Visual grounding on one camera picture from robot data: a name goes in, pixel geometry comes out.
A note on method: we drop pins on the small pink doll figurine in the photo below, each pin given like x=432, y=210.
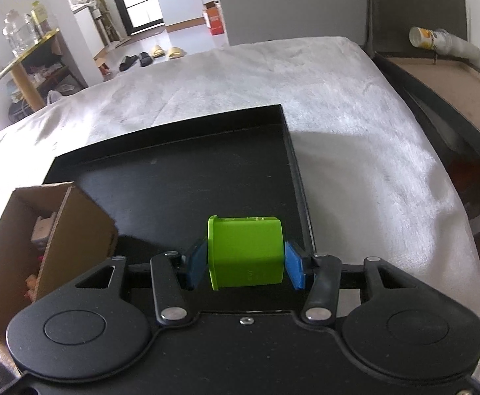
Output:
x=31, y=280

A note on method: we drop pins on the white fuzzy blanket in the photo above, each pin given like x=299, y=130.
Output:
x=379, y=199

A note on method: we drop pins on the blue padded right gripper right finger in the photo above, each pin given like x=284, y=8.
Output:
x=321, y=277

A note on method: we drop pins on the yellow slipper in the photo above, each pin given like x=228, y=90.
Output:
x=158, y=52
x=175, y=53

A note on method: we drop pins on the brown topped dark bench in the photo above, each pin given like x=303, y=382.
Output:
x=450, y=88

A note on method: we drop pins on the clear glass jar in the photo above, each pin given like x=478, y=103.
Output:
x=19, y=31

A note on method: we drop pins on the yellow slipper left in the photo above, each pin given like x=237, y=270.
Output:
x=158, y=52

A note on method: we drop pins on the orange cardboard box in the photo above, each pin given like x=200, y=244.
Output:
x=213, y=19

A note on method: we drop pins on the white cabinet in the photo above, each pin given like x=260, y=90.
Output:
x=252, y=21

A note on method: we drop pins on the yellow slipper right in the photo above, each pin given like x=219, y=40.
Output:
x=175, y=53

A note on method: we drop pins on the brown cardboard box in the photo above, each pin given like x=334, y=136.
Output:
x=82, y=237

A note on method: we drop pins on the black slipper right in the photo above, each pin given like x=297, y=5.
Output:
x=145, y=59

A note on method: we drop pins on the pink cube robot toy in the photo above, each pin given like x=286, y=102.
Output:
x=42, y=231

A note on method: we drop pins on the black shallow tray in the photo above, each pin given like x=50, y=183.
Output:
x=162, y=184

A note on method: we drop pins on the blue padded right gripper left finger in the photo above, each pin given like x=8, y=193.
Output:
x=173, y=273

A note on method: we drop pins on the black slipper left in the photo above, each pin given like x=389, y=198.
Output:
x=127, y=63

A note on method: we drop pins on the stack of paper cups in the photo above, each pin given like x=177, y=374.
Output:
x=444, y=43

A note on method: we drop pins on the black slipper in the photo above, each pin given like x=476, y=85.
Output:
x=127, y=63
x=145, y=59

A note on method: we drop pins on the round gold-edged side table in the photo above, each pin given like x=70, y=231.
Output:
x=20, y=76

